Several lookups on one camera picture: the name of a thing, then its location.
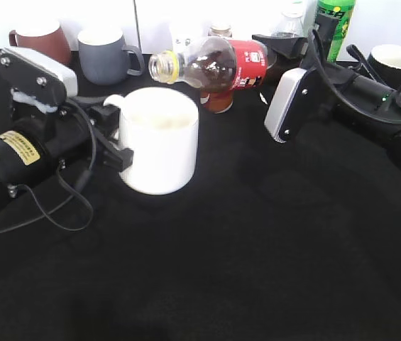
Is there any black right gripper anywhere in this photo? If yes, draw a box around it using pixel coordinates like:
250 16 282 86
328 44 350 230
252 34 337 124

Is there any black ceramic mug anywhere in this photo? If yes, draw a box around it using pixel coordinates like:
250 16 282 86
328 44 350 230
367 44 401 89

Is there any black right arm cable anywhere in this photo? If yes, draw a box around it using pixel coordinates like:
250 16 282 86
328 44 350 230
306 28 401 125

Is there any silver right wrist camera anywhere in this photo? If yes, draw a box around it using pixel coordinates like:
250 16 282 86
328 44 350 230
264 67 307 144

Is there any clear water bottle green label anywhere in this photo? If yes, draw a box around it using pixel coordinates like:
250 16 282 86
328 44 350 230
271 11 304 38

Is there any brown Nescafe coffee bottle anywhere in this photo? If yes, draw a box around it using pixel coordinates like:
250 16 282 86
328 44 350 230
199 21 234 114

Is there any small blueberry milk carton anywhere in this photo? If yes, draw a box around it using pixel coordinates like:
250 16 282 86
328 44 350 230
172 35 192 53

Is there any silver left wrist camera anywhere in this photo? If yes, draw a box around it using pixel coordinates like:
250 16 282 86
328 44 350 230
0 46 78 114

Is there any white ceramic mug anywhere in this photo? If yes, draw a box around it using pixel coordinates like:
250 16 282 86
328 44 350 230
104 87 199 195

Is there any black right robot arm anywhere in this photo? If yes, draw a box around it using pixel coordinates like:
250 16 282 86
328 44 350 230
252 31 401 169

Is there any grey ceramic mug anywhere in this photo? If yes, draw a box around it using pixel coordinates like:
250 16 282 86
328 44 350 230
77 26 145 86

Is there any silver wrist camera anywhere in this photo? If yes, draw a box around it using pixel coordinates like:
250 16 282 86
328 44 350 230
264 67 307 144
0 46 78 114

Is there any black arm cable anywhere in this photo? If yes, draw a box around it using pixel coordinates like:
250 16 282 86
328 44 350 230
0 102 97 239
306 28 401 125

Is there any green Sprite bottle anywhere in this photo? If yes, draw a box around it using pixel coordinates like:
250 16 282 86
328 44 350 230
317 0 356 63

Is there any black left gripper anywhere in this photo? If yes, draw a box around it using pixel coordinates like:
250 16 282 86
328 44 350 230
11 96 133 185

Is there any cola bottle red label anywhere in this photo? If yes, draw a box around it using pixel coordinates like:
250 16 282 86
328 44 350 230
148 36 277 93

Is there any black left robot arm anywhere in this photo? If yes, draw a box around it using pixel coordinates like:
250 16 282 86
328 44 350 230
0 97 135 232

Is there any brown ceramic mug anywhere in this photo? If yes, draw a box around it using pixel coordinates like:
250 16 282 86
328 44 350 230
9 19 72 66

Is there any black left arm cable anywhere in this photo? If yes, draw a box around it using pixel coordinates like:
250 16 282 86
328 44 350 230
0 102 97 239

